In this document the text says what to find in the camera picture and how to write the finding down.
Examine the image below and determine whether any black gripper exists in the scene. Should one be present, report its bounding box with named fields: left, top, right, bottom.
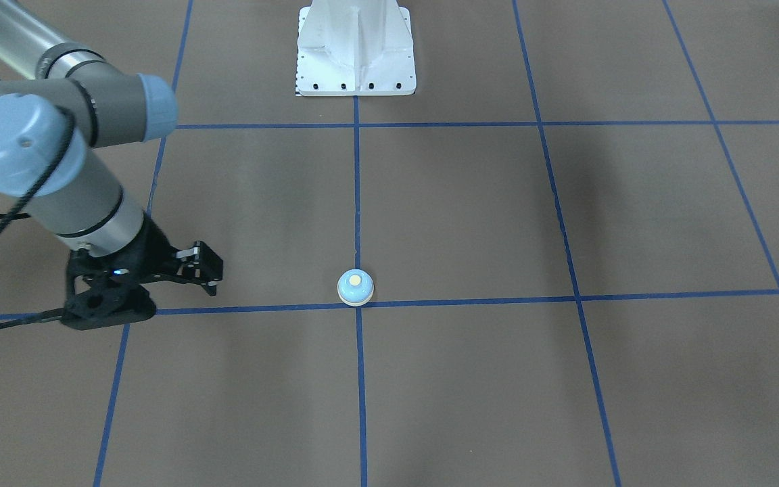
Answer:
left=68, top=216, right=225, bottom=297

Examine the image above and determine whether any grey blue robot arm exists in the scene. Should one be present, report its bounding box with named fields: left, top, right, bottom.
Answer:
left=0, top=1, right=223, bottom=296

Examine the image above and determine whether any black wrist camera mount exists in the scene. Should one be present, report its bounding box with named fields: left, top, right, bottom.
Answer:
left=58, top=277, right=157, bottom=331

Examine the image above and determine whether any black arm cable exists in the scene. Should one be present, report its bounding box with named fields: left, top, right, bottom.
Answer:
left=0, top=101, right=78, bottom=332

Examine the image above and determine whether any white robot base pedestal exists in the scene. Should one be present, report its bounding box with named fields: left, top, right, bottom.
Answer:
left=295, top=1, right=417, bottom=97

